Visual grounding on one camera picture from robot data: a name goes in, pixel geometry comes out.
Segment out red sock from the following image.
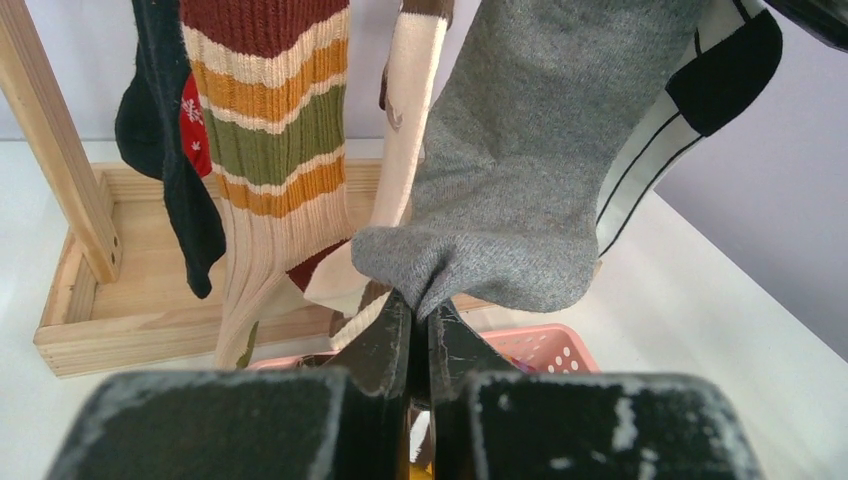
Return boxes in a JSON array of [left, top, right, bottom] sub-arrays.
[[178, 73, 212, 178]]

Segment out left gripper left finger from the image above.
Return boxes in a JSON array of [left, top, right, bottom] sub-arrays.
[[47, 292, 412, 479]]

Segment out pink perforated plastic basket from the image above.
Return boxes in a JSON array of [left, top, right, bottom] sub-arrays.
[[251, 324, 598, 378]]

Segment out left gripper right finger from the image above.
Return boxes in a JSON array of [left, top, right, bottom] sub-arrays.
[[427, 302, 763, 479]]

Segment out white black striped sock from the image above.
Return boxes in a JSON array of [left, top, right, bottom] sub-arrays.
[[304, 0, 454, 350]]

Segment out wooden hanger rack frame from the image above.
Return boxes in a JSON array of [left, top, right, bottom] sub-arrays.
[[1, 1, 383, 377]]

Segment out beige brown green striped sock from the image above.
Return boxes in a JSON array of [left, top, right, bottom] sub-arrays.
[[179, 1, 354, 369]]

